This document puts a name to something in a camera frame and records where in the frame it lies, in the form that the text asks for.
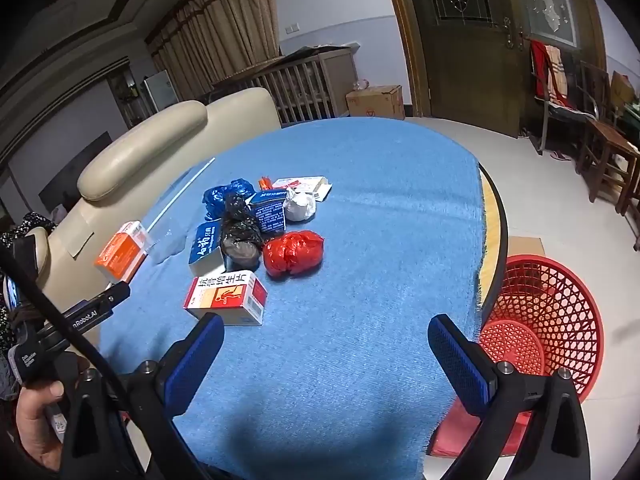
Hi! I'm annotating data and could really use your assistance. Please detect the red white medicine box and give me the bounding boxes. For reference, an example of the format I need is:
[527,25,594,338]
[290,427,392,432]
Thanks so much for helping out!
[183,270,268,327]

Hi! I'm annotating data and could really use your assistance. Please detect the red striped cloth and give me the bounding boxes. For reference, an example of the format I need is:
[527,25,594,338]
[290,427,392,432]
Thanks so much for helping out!
[530,40,571,108]

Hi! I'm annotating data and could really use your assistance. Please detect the dark blue medicine box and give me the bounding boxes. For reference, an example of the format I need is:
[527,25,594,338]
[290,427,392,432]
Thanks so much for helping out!
[248,190,288,233]

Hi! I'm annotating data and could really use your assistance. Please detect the white appliance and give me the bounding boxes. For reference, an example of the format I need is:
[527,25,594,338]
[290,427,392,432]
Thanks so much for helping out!
[144,70,180,113]

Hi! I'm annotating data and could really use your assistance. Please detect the red plastic stool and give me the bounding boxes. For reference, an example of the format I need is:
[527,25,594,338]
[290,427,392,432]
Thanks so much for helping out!
[430,400,531,458]

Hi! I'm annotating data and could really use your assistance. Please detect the thin white stick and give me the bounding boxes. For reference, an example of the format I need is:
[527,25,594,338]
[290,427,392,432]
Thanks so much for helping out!
[148,157,217,231]

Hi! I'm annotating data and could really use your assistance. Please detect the blue plastic bag ball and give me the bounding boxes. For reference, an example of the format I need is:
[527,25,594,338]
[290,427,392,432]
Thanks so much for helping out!
[201,178,258,222]

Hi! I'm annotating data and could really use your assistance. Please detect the blue white medicine box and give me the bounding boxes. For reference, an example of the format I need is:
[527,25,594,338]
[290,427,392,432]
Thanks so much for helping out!
[188,221,226,277]

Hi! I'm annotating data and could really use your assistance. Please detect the small cardboard box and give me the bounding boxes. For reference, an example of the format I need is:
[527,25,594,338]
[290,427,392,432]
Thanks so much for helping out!
[611,71,633,106]

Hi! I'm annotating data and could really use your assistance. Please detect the round wooden table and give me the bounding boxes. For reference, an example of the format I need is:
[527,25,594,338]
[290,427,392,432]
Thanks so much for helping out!
[475,160,511,313]

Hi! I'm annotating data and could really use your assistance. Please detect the metal chair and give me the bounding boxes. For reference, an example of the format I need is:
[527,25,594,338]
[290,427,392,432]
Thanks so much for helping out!
[530,40,601,156]

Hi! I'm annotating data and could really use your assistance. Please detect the wooden double door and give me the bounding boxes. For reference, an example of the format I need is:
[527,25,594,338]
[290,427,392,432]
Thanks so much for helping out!
[380,0,608,138]

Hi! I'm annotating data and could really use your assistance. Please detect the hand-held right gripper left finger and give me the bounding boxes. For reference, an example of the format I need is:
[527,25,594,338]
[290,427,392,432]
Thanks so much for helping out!
[60,311,226,480]

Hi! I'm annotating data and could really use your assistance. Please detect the black television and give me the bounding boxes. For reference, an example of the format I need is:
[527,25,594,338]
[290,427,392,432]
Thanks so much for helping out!
[39,131,113,211]

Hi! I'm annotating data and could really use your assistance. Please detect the red plastic bag ball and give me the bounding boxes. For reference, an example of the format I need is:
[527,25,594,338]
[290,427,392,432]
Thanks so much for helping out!
[262,230,326,278]

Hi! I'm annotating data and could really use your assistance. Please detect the white tissue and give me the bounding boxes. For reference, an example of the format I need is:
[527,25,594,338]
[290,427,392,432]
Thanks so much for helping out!
[282,187,317,222]

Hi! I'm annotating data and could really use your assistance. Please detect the flat cardboard sheet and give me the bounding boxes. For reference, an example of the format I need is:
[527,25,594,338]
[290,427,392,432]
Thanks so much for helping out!
[507,235,548,266]

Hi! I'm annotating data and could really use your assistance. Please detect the wooden crib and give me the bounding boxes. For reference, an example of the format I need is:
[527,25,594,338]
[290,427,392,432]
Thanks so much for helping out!
[212,45,358,126]

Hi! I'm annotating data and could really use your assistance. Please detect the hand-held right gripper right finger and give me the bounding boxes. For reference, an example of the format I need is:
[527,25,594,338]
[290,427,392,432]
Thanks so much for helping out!
[427,314,591,480]

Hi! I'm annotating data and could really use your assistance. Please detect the blue tablecloth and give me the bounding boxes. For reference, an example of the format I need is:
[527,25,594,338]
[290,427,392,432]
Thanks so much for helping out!
[97,117,488,480]

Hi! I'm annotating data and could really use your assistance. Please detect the beige leather sofa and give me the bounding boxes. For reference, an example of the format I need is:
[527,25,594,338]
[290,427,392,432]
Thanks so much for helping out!
[22,87,282,321]

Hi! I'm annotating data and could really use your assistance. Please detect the large cardboard box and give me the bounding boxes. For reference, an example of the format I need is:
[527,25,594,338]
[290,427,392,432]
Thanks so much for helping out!
[345,85,405,121]

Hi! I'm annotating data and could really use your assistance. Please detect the person's floral clothing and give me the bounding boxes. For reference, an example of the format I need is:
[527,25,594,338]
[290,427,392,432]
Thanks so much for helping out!
[0,212,58,248]

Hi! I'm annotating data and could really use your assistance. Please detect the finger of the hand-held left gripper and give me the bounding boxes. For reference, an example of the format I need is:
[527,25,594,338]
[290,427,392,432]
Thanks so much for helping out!
[62,281,132,318]

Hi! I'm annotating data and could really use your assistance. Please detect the dark wooden chair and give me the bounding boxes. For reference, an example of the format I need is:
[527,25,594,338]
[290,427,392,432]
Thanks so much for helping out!
[575,60,640,216]

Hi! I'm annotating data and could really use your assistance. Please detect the clear plastic bag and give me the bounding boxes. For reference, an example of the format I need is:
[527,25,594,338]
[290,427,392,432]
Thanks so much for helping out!
[142,220,193,266]

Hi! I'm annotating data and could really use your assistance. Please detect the beige curtain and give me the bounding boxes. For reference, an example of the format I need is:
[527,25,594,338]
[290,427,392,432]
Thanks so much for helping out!
[147,0,281,103]

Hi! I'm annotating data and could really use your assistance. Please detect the orange white medicine box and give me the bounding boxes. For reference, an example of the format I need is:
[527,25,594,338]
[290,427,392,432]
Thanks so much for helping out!
[94,220,151,283]

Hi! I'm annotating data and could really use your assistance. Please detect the black plastic bag ball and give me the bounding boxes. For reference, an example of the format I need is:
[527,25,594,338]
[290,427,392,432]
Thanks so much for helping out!
[220,195,266,273]

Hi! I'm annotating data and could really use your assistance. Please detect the person's left hand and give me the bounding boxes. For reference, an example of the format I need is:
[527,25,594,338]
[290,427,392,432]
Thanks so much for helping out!
[15,380,66,472]

